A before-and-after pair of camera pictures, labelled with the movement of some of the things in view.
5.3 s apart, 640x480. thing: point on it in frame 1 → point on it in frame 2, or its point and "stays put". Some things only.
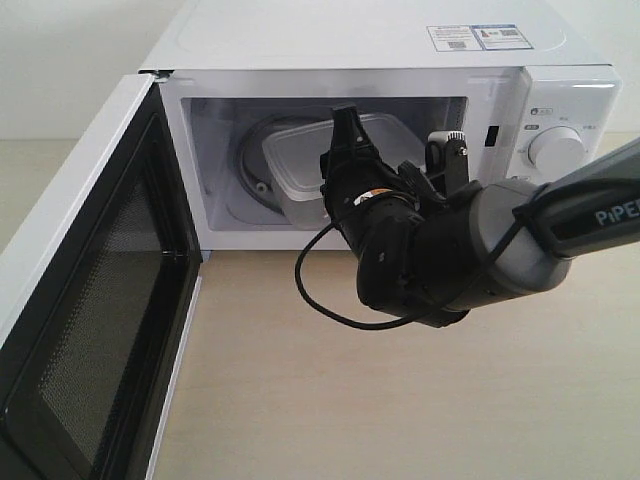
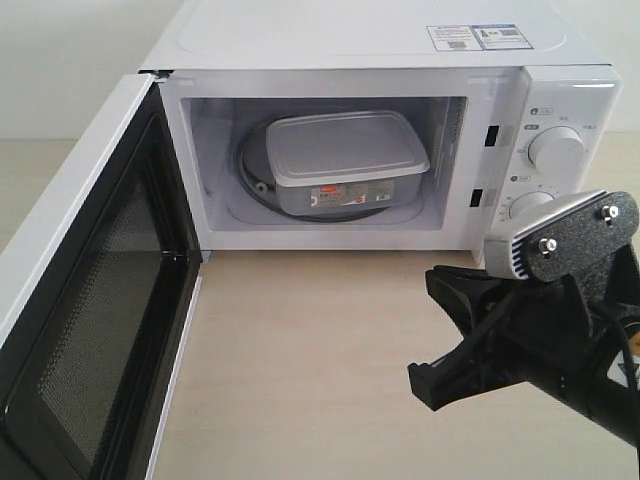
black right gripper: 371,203 → 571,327
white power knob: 557,151 stays put
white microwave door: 99,288 stays put
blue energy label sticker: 507,36 stays put
